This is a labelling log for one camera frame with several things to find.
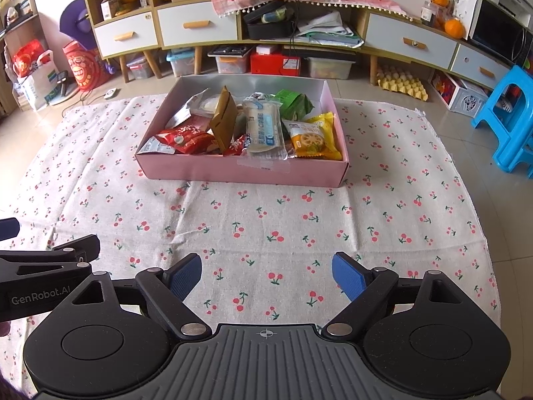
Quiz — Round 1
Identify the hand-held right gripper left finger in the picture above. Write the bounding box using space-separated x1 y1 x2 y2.
71 253 208 338

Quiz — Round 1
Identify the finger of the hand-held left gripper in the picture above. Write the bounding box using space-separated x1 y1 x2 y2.
0 234 101 286
0 218 20 241

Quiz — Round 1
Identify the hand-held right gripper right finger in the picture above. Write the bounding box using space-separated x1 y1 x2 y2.
326 252 463 337

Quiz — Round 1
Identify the pink cardboard box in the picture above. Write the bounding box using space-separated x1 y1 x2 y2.
134 76 349 187

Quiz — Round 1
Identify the small white blue packet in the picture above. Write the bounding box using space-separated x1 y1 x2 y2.
137 137 168 155

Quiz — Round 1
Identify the large red snack packet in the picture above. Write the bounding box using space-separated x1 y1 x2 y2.
155 127 217 156

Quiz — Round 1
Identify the small red snack packet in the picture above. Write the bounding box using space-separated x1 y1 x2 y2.
223 133 247 157

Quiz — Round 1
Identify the orange biscuit packet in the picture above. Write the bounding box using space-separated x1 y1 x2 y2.
283 119 330 160

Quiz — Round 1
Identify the yellow snack packet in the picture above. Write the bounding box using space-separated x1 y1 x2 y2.
307 112 339 161

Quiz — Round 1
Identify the gold foil packet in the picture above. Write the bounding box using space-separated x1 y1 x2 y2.
208 85 239 153

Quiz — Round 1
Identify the blue print bread packet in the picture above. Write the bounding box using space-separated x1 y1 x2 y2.
241 92 290 161

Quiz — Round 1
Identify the silver chocolate cookie packet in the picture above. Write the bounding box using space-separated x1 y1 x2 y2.
167 87 209 128

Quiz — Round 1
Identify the clear white bread packet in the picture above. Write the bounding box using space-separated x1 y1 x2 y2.
195 93 220 114

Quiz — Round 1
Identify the green biscuit packet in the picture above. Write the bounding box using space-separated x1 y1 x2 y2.
272 89 315 122

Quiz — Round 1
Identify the cherry print tablecloth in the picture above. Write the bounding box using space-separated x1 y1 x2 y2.
0 94 502 388

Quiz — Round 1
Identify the white shopping bag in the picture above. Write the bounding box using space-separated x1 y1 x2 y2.
17 50 61 111

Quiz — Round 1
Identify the red plastic bag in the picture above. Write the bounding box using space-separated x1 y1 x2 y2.
12 39 47 78

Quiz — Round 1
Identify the red monkey print bag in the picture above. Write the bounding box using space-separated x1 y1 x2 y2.
62 41 110 91

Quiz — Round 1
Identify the yellow egg tray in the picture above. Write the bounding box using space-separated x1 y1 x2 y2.
376 64 430 101

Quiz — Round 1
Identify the clear box pink lid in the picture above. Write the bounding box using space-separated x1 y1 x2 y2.
126 54 156 80

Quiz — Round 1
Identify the wooden shelf unit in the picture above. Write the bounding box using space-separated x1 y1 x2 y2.
0 0 42 113

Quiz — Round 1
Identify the clear storage box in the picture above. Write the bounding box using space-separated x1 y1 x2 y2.
303 56 356 81

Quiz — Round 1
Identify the red toy box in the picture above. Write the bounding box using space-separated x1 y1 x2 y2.
431 69 459 103

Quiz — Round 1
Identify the clear box blue lid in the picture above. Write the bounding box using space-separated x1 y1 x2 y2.
167 48 196 78

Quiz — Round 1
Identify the purple standing fan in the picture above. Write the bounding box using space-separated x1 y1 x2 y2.
59 0 96 51

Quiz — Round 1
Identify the clear box black lid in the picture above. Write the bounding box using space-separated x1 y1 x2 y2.
207 45 253 75

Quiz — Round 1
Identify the low wooden cabinet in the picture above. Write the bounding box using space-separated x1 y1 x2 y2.
239 0 517 88

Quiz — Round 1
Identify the red cardboard box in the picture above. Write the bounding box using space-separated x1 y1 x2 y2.
250 46 302 76

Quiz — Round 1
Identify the blue plastic stool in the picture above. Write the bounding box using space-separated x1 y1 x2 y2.
470 64 533 173

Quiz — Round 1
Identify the tall wooden cabinet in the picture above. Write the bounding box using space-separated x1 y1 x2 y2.
79 0 242 84

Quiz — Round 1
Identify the pile of papers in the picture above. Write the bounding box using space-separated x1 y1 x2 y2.
296 10 365 48

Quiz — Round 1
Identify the black case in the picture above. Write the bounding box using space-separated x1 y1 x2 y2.
244 0 297 40

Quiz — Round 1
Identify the glass jar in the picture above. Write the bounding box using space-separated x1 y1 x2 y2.
420 0 438 26

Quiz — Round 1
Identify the white black microwave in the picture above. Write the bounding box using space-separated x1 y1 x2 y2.
468 0 533 66

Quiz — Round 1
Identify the black floor cable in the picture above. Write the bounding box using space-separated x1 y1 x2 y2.
62 87 109 117

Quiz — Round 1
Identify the white drawer wooden handle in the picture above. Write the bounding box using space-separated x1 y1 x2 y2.
157 2 239 47
366 12 458 69
451 44 515 89
92 16 160 58

